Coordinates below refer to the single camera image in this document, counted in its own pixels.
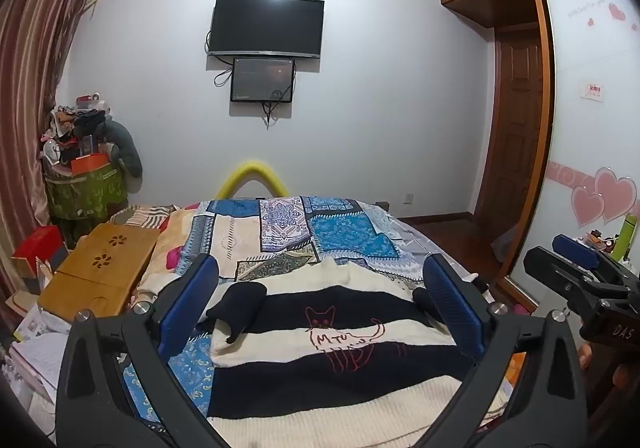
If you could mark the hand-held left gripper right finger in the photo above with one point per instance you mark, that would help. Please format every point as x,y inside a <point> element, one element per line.
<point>452,300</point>

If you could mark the black white striped cat sweater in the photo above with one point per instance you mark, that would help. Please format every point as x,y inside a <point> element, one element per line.
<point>300,368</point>

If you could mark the pile of white papers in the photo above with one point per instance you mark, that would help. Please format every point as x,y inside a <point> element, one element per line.
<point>35,358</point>

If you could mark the black wall television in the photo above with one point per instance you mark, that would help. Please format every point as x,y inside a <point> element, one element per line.
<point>265,23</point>

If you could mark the beige floral bedsheet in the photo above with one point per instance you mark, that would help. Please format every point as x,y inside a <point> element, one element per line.
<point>160,258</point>

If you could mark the white sliding door pink hearts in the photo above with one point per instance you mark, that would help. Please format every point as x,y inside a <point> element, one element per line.
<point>590,138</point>

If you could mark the orange box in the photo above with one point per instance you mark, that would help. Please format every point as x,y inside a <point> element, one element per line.
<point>89,163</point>

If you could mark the small black wall monitor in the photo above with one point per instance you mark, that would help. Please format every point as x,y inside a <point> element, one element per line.
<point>262,78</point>

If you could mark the red box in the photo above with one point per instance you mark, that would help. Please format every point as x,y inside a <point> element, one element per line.
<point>37,248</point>

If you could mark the white wall socket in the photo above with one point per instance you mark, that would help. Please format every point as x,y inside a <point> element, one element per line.
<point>408,198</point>

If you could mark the yellow foam tube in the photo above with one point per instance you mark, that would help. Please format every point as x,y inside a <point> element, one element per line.
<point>251,168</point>

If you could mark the grey bedsheet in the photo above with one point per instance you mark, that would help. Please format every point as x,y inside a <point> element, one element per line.
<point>415,238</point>

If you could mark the grey plush toy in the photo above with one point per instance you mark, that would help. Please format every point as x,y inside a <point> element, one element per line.
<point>125,148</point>

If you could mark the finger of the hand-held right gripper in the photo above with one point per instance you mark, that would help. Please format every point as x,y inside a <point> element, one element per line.
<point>550,268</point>
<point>575,246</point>

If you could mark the wooden lap desk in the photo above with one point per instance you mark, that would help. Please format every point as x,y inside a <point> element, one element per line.
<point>95,268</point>

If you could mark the pile of clutter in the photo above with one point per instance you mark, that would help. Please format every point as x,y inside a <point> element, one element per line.
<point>75,123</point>

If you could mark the brown striped curtain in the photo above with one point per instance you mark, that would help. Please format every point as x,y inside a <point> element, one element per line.
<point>35,53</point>

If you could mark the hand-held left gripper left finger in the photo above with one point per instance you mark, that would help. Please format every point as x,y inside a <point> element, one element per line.
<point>192,300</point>

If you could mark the person's right hand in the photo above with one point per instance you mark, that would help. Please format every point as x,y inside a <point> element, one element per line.
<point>585,357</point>

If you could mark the blue patchwork blanket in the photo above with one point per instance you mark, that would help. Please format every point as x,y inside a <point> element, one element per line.
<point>340,233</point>

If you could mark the green bottle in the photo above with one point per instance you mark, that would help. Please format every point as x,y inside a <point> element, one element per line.
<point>630,238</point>

